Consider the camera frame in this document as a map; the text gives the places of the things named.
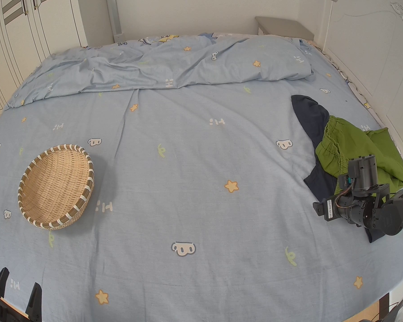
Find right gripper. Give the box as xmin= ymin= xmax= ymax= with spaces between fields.
xmin=313 ymin=197 xmax=380 ymax=230

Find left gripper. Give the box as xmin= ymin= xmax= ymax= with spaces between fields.
xmin=0 ymin=267 xmax=43 ymax=322

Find green shorts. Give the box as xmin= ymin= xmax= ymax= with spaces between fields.
xmin=315 ymin=115 xmax=403 ymax=200

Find dark blue garment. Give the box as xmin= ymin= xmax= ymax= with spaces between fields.
xmin=291 ymin=95 xmax=387 ymax=244

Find round woven basket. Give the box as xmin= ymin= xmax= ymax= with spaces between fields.
xmin=18 ymin=144 xmax=95 ymax=231

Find bed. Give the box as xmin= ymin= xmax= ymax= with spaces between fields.
xmin=0 ymin=0 xmax=403 ymax=322

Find grey bedside table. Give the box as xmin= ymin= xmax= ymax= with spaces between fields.
xmin=255 ymin=16 xmax=314 ymax=41

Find pale blue quilt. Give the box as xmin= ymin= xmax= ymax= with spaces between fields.
xmin=5 ymin=32 xmax=315 ymax=109

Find white wardrobe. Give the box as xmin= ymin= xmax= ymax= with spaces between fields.
xmin=0 ymin=0 xmax=88 ymax=115

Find grey wall pipe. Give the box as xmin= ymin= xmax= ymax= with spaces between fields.
xmin=103 ymin=0 xmax=125 ymax=42

